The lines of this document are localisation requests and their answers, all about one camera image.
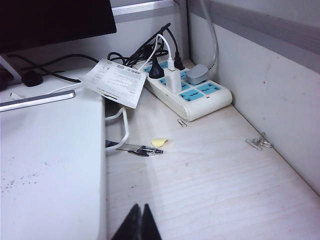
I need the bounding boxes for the black cable on desk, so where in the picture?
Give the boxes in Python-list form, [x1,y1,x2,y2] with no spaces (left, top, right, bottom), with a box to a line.
[7,53,100,83]

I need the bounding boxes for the grey cubicle partition frame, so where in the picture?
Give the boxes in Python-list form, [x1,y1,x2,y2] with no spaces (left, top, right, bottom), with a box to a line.
[111,0,320,63]

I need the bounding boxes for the white looped cable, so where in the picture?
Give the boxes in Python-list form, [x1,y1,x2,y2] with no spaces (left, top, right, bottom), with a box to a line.
[104,107,130,152]

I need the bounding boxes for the silver flat tablet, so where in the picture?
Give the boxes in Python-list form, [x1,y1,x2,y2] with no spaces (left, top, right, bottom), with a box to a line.
[0,89,76,113]

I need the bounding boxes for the tangled black power cables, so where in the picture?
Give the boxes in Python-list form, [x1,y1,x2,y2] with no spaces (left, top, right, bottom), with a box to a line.
[107,22,181,69]

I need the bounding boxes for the printed white paper leaflet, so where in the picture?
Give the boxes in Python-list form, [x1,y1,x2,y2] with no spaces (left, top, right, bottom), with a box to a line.
[79,57,148,110]

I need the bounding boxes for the grey power adapter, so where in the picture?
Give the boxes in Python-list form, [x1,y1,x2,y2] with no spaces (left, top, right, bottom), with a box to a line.
[186,64,208,85]

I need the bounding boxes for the silver monitor stand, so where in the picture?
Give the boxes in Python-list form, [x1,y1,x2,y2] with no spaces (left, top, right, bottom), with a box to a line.
[0,53,21,86]

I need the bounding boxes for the thin white USB cable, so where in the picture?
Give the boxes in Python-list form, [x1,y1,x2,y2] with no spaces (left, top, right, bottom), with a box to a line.
[138,34,175,72]

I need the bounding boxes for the thick white translucent cable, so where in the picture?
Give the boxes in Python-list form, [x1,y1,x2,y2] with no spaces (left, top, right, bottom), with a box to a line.
[198,0,220,72]

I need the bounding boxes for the yellow sticky note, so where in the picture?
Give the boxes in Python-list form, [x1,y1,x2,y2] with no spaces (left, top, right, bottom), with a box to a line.
[151,137,169,147]

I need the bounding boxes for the black power plug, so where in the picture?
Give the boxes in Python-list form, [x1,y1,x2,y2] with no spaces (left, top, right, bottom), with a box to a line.
[173,51,186,71]
[149,55,165,79]

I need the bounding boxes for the white desk riser board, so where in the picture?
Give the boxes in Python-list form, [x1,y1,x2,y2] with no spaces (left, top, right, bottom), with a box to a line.
[0,67,109,240]

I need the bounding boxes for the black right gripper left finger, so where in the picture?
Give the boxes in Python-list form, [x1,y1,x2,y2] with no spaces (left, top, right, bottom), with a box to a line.
[111,203,143,240]

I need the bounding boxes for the black and clear pen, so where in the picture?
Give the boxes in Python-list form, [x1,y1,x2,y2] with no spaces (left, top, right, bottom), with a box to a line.
[116,144,165,157]

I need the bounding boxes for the white USB charger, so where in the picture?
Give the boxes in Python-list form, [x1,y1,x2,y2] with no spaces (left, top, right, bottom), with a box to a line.
[163,67,183,93]

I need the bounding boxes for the black computer monitor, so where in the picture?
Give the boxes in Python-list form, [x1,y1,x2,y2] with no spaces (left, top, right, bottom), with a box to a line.
[0,0,118,55]

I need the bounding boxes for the white and blue power strip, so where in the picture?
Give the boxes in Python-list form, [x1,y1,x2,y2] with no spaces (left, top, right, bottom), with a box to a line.
[132,59,233,123]

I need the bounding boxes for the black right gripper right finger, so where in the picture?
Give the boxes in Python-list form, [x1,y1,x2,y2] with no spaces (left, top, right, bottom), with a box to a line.
[141,203,163,240]

